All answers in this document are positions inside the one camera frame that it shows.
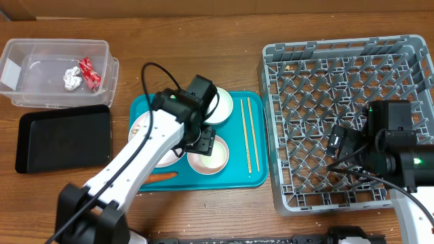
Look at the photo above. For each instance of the teal serving tray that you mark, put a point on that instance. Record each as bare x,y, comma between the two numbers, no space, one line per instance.
235,174

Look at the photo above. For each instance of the grey dishwasher rack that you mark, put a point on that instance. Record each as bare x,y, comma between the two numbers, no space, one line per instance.
309,87

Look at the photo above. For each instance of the white dinner plate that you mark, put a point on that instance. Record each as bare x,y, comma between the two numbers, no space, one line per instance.
170,157

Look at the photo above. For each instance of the foil ball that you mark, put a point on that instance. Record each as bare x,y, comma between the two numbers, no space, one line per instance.
71,78

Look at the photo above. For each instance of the red snack wrapper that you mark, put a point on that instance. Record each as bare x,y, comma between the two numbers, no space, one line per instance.
91,77

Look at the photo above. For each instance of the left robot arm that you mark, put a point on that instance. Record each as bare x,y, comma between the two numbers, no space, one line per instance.
96,212

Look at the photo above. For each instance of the orange carrot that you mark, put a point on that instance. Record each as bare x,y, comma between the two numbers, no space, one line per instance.
153,178

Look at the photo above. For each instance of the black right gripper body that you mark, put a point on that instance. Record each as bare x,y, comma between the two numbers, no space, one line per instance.
352,148

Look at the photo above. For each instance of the clear plastic bin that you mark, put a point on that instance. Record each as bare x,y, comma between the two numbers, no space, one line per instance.
32,72

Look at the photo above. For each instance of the wooden chopstick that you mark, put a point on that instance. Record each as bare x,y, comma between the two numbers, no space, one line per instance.
253,134
245,137

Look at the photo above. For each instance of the black tray bin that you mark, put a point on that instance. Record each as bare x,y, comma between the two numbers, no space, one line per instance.
65,138

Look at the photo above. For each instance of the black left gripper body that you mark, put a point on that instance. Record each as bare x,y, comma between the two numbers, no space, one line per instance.
204,144

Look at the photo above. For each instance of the white green bowl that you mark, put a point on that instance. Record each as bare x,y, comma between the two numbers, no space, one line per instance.
223,108

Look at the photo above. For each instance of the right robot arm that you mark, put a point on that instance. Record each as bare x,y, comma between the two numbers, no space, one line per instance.
386,150

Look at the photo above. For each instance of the pink bowl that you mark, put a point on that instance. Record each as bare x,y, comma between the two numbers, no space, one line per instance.
209,165

